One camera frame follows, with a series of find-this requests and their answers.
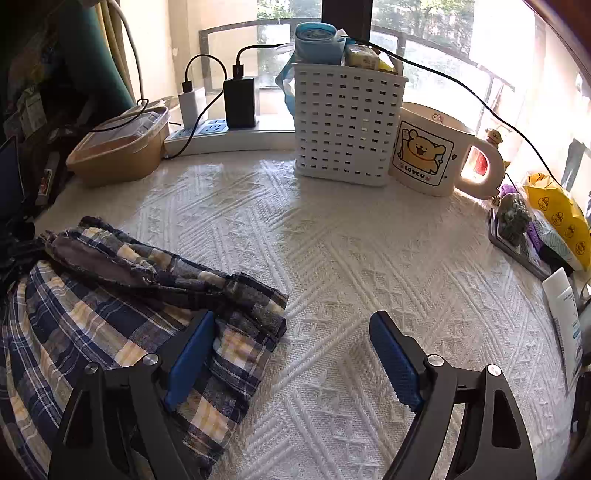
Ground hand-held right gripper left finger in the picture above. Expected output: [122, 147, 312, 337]
[48, 310, 218, 480]

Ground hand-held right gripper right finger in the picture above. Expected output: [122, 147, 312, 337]
[368, 310, 539, 480]

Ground plaid pants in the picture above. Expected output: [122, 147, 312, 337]
[0, 216, 289, 480]

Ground white textured tablecloth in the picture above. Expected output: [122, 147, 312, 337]
[34, 148, 573, 480]

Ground dark tray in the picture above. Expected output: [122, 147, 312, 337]
[488, 208, 552, 280]

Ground white squeeze tube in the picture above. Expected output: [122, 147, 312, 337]
[541, 267, 585, 393]

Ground green figurine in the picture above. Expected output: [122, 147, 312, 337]
[494, 194, 532, 243]

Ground purple packet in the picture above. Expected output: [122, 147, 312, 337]
[499, 184, 555, 264]

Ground cartoon bear mug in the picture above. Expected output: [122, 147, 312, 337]
[388, 102, 506, 200]

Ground brown lidded food container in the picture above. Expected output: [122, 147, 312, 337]
[66, 105, 171, 188]

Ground yellow snack bag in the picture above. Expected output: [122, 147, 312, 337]
[522, 171, 591, 273]

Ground white power strip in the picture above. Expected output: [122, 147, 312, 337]
[163, 117, 296, 158]

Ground white tube cartoon label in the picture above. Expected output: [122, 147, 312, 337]
[37, 150, 63, 208]

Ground white perforated basket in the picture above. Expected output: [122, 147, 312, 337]
[292, 62, 410, 188]

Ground white USB charger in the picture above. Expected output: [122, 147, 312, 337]
[178, 92, 199, 127]

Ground dark power adapter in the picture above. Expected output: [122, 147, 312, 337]
[223, 77, 257, 129]

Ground light blue plastic bag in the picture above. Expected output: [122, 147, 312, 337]
[276, 58, 297, 114]

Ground yellow snack packets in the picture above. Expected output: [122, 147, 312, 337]
[344, 43, 399, 73]

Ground teal curtain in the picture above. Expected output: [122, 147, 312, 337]
[60, 0, 137, 112]

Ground blue bag roll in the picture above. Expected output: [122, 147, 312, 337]
[294, 22, 347, 65]

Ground black USB cable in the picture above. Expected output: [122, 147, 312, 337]
[181, 54, 230, 158]

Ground long black cable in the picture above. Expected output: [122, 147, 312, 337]
[233, 33, 566, 190]

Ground white cable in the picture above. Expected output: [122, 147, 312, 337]
[105, 0, 144, 104]

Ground dark window post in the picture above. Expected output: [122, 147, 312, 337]
[322, 0, 374, 40]

